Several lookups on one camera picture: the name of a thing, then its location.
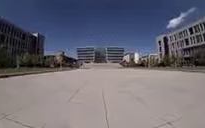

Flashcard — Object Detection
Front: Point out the row of bare trees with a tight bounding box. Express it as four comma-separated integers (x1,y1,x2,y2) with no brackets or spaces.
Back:
159,46,205,68

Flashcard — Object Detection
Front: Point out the grey banded building, glass centre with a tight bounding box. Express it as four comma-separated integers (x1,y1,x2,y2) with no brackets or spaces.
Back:
76,46,125,64

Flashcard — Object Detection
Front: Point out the grass strip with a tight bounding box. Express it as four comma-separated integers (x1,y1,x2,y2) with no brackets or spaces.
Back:
0,66,69,76

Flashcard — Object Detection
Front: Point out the dark glass building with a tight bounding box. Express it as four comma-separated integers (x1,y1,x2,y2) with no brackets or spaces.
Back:
0,13,45,58

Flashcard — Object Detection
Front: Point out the low brown building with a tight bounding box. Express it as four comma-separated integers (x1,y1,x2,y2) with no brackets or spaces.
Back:
43,53,78,66

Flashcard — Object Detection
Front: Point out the small white building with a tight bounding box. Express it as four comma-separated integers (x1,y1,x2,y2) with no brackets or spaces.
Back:
122,52,140,64

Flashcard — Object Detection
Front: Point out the pale multi-storey building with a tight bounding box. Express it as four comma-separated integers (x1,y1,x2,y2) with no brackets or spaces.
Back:
155,13,205,61

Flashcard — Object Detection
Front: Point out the pale concrete slab plaza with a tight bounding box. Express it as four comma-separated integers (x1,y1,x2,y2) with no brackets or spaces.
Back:
0,63,205,128

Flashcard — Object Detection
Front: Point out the row of green trees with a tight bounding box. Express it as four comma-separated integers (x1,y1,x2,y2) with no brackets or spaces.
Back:
0,44,63,69

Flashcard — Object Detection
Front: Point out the dark kerb strip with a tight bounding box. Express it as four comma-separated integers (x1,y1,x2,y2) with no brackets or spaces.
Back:
0,67,79,80

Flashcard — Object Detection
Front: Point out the wide pale stairway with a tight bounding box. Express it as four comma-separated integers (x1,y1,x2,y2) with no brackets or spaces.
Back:
81,62,124,70

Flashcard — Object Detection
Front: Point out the low pale building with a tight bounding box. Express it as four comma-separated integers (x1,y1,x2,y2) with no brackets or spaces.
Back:
139,53,160,66

